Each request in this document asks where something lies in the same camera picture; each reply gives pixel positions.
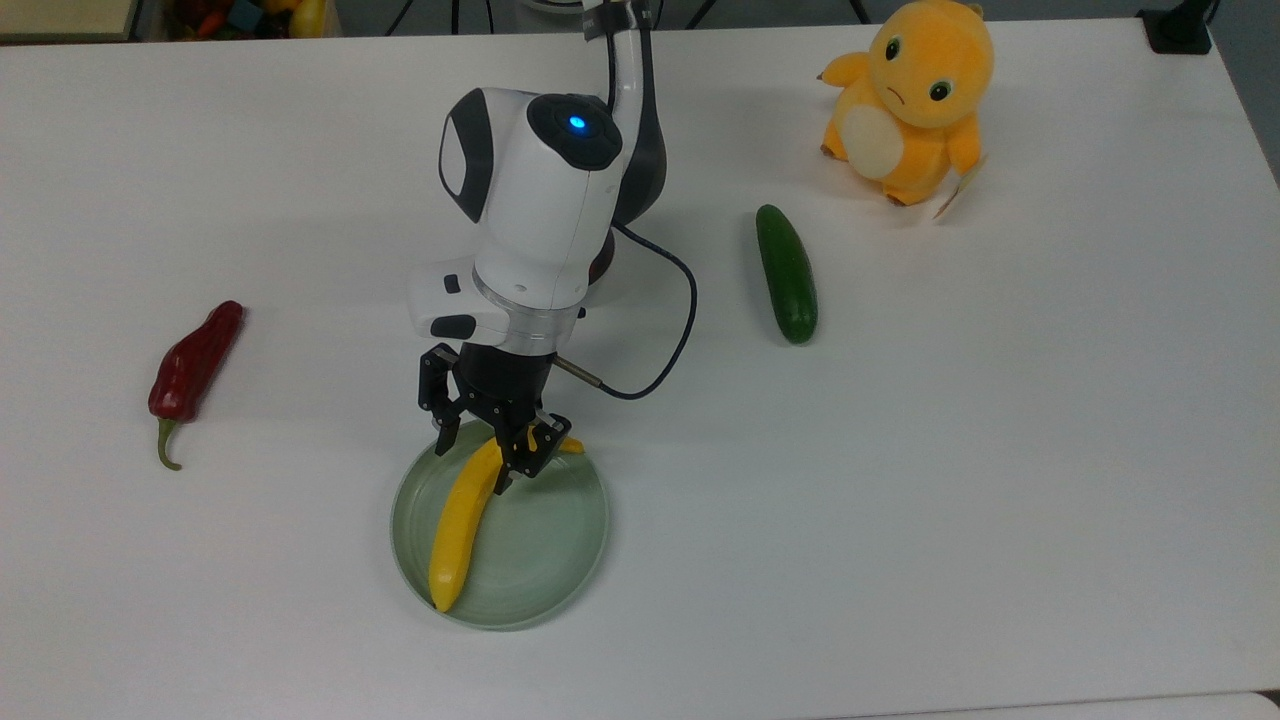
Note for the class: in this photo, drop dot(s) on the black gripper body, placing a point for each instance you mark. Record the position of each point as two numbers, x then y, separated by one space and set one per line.
505 375

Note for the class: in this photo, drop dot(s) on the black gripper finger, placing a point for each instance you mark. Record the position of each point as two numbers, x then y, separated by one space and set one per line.
440 395
525 445

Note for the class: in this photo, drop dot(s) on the yellow banana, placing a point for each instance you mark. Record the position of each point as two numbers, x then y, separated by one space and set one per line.
460 520

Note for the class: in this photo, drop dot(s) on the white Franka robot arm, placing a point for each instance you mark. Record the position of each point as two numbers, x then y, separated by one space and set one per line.
540 200

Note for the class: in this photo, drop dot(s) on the pale green plastic plate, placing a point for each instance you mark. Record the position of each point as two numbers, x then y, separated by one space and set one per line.
540 545

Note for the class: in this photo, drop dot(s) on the red chili pepper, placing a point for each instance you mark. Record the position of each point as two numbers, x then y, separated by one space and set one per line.
192 365

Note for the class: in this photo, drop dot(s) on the green cucumber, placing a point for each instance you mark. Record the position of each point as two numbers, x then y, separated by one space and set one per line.
787 273

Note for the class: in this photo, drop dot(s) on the box of colourful toys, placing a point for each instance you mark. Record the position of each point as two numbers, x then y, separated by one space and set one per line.
240 16

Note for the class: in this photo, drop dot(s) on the orange plush toy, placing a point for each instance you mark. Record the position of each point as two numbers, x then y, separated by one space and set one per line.
915 95

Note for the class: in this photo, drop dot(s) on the wooden board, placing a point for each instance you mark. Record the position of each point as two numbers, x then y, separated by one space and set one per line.
65 17

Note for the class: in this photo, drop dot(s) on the black table clamp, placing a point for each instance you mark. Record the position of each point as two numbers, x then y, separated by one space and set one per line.
1178 28

